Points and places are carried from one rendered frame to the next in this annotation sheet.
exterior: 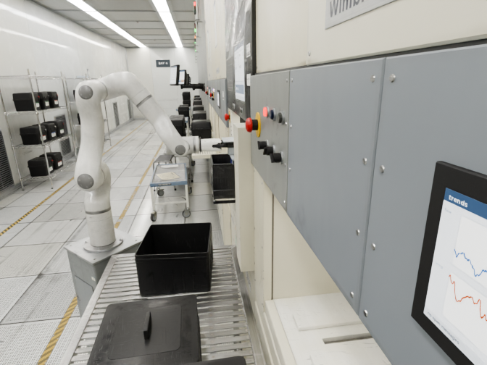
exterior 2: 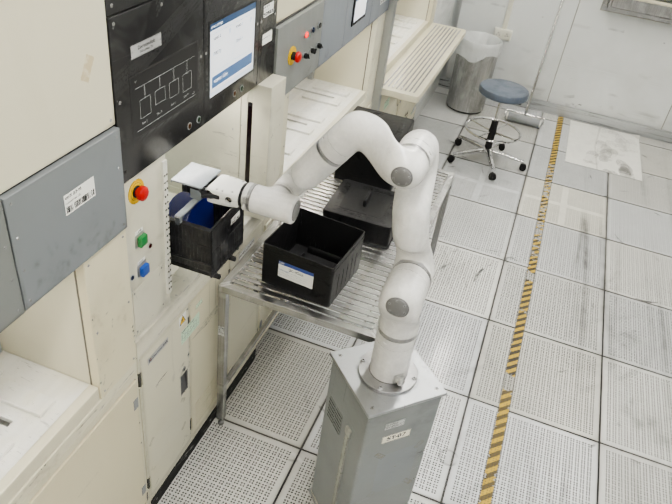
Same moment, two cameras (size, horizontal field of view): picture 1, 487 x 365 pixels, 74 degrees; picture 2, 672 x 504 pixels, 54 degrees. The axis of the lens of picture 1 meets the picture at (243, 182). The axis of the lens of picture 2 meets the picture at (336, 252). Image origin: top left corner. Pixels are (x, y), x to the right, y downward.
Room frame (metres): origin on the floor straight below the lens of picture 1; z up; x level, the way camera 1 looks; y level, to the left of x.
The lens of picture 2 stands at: (2.93, 1.10, 2.26)
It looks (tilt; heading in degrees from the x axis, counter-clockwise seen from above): 36 degrees down; 203
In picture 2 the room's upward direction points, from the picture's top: 8 degrees clockwise
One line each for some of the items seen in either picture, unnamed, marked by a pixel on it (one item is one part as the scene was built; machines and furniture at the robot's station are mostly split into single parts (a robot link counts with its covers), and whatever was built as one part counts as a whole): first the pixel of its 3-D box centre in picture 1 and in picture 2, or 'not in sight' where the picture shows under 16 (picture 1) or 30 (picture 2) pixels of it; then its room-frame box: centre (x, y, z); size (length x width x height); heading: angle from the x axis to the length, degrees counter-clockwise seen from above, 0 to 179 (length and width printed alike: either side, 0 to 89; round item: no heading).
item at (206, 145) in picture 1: (209, 144); (230, 191); (1.57, 0.16, 1.25); 0.11 x 0.10 x 0.07; 98
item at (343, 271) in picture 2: (178, 256); (313, 255); (1.20, 0.28, 0.85); 0.28 x 0.28 x 0.17; 3
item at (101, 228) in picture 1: (101, 227); (392, 351); (1.49, 0.72, 0.85); 0.19 x 0.19 x 0.18
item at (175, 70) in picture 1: (186, 78); not in sight; (4.77, 0.77, 1.59); 0.50 x 0.41 x 0.36; 98
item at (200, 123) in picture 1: (201, 130); not in sight; (4.29, 0.54, 0.93); 0.30 x 0.28 x 0.26; 5
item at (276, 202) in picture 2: (180, 145); (276, 203); (1.54, 0.30, 1.25); 0.13 x 0.09 x 0.08; 98
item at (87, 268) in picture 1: (114, 305); (369, 447); (1.49, 0.72, 0.38); 0.28 x 0.28 x 0.76; 53
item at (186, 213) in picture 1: (172, 188); not in sight; (3.95, 0.92, 0.24); 0.97 x 0.52 x 0.48; 10
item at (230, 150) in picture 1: (231, 169); (198, 219); (1.58, 0.06, 1.11); 0.24 x 0.20 x 0.32; 8
